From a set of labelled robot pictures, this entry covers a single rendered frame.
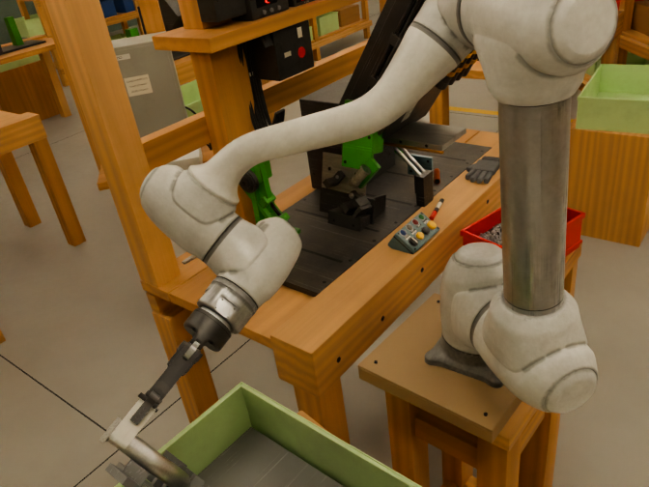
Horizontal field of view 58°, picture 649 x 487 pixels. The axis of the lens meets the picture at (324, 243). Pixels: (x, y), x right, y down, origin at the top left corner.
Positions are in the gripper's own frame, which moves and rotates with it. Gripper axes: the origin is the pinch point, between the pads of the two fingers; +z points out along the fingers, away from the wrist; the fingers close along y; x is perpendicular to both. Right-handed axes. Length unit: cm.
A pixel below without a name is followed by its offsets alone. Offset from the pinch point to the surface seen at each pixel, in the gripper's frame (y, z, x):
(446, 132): -50, -123, 20
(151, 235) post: -70, -43, -29
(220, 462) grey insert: -31.9, -4.6, 19.6
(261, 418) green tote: -30.3, -16.3, 21.0
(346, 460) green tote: -11.0, -17.2, 35.3
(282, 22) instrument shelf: -45, -111, -39
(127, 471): 1.5, 5.2, 3.9
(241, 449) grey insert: -32.0, -9.1, 21.7
